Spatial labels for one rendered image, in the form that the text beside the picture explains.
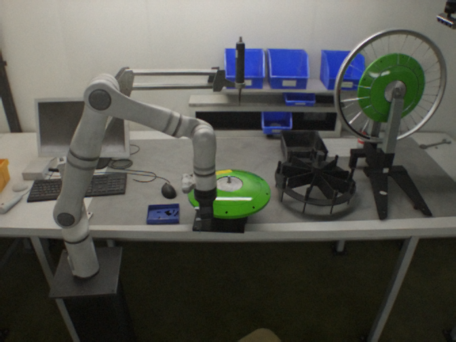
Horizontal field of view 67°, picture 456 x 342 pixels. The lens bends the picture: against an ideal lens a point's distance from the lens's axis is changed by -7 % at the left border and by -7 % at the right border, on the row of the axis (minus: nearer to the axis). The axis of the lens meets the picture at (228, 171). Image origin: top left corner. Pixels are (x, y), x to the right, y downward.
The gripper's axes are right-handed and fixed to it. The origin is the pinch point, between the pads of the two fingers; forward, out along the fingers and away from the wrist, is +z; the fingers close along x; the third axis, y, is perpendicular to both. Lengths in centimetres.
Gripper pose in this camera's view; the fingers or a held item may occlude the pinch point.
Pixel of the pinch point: (199, 227)
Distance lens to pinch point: 129.3
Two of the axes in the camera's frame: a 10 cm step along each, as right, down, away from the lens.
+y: 9.9, -0.7, 1.1
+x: -1.3, -5.1, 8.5
